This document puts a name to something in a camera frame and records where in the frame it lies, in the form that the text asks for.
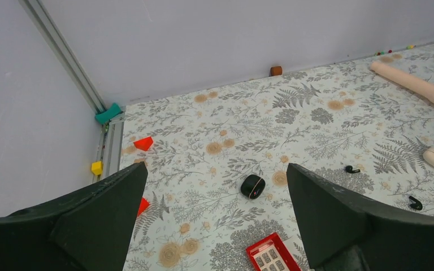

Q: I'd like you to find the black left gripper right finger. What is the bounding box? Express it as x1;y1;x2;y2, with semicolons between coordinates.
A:
287;164;434;270

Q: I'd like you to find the pink microphone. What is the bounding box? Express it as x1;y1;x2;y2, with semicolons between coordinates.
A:
370;62;434;104

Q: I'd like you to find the brown cylinder block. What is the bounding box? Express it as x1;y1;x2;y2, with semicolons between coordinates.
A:
270;66;283;76

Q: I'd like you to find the teal block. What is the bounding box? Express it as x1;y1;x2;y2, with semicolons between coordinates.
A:
94;103;123;125

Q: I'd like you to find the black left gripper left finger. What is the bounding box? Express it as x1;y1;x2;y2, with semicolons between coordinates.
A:
0;162;148;270

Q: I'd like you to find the black earbud far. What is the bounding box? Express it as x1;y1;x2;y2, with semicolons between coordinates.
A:
409;196;423;211

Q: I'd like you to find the aluminium frame rail left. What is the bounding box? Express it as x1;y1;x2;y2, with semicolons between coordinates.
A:
19;0;106;114

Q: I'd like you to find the black earbud near case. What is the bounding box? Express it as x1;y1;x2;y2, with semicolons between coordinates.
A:
345;165;361;174

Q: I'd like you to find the black earbuds charging case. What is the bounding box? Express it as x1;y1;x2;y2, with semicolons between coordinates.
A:
240;174;266;200

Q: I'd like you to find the red wedge block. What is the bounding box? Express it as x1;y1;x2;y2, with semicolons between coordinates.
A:
133;137;154;151

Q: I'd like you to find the red small block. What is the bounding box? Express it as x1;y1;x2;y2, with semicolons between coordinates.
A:
137;198;150;217

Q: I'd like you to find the floral table mat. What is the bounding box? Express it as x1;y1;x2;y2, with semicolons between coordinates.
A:
120;44;434;270

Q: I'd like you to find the red tray with tiles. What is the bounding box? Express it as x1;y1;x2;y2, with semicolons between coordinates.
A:
246;233;301;271

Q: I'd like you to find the yellow cube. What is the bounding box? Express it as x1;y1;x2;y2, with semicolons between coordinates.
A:
91;161;103;176

